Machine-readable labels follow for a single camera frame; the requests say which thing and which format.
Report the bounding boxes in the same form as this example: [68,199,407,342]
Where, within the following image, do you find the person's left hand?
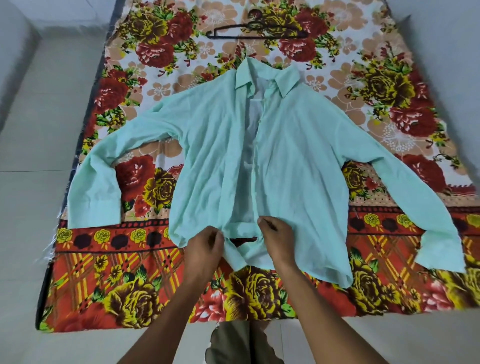
[182,226,226,286]

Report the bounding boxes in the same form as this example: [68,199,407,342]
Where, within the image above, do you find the person's right hand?
[257,215,297,271]

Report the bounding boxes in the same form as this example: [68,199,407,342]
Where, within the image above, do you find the mint green shirt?
[67,56,467,290]

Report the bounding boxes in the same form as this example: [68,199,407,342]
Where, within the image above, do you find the black hanger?
[205,9,310,40]

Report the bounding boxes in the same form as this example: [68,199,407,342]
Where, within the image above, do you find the person's left forearm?
[118,279,213,364]

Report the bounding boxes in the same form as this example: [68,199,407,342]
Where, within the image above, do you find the person's right forearm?
[277,262,389,364]

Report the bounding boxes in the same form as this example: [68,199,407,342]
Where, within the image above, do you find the person's olive shorts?
[205,320,286,364]

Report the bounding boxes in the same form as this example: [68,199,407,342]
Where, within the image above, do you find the floral bedsheet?
[37,0,480,334]

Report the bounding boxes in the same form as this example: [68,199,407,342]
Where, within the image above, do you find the dark mattress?
[34,0,127,332]

